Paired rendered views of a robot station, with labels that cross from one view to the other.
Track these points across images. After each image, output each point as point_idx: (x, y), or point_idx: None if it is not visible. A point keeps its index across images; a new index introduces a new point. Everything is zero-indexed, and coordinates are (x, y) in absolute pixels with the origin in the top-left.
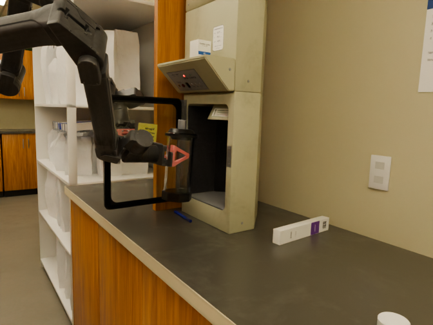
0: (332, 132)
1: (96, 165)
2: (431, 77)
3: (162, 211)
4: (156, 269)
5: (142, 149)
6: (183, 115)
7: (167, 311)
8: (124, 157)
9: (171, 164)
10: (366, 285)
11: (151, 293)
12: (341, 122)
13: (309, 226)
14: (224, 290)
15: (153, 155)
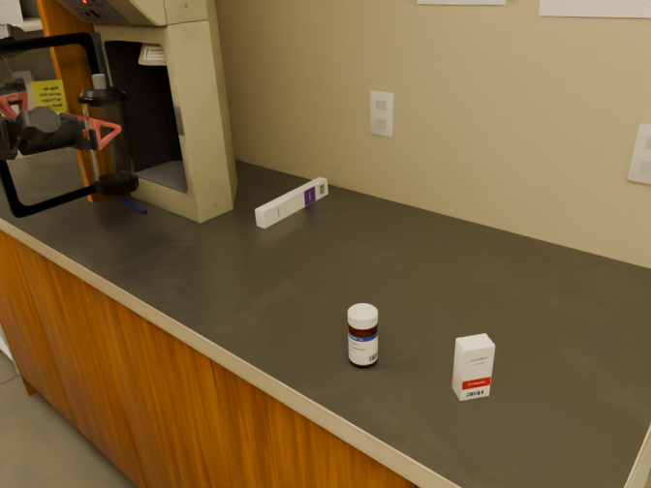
0: (321, 60)
1: None
2: None
3: (102, 202)
4: (109, 291)
5: (46, 137)
6: (101, 57)
7: (136, 334)
8: (22, 149)
9: (97, 147)
10: (360, 264)
11: (110, 317)
12: (331, 45)
13: (301, 196)
14: (197, 303)
15: (66, 137)
